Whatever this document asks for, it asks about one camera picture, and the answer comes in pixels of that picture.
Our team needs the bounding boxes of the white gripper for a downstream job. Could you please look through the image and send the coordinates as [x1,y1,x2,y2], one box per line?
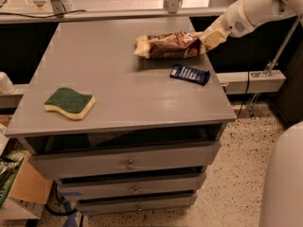
[200,0,256,54]

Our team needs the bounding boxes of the brown chip bag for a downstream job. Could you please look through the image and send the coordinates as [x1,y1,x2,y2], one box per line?
[134,31,202,59]

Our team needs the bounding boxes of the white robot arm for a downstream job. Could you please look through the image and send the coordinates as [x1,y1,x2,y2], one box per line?
[201,0,303,227]

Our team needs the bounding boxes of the blue rxbar blueberry bar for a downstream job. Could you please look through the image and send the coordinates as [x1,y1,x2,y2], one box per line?
[169,64,210,86]

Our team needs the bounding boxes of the grey drawer cabinet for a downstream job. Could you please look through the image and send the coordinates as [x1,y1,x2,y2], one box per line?
[4,16,238,217]

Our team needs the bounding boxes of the green yellow sponge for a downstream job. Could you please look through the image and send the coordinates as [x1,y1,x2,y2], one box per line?
[44,87,96,120]

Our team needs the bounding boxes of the bottom grey drawer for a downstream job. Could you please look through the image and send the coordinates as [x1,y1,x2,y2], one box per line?
[77,192,197,215]

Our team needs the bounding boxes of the grey drawer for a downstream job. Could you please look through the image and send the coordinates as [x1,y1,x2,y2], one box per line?
[59,173,205,201]
[77,192,197,215]
[29,141,221,180]

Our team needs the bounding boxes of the top grey drawer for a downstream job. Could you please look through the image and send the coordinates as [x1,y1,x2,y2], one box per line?
[29,141,221,180]

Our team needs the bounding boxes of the middle grey drawer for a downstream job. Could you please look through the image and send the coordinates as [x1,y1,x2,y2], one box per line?
[59,173,205,201]

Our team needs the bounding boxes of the white cylinder object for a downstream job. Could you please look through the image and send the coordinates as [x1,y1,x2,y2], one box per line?
[0,72,15,95]

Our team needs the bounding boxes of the cardboard box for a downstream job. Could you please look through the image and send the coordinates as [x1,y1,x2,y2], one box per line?
[0,114,52,220]

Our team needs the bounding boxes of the green snack bags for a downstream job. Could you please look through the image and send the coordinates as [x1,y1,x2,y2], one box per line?
[0,150,27,206]

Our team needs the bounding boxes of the black cable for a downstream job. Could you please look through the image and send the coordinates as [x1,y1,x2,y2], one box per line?
[236,73,252,119]

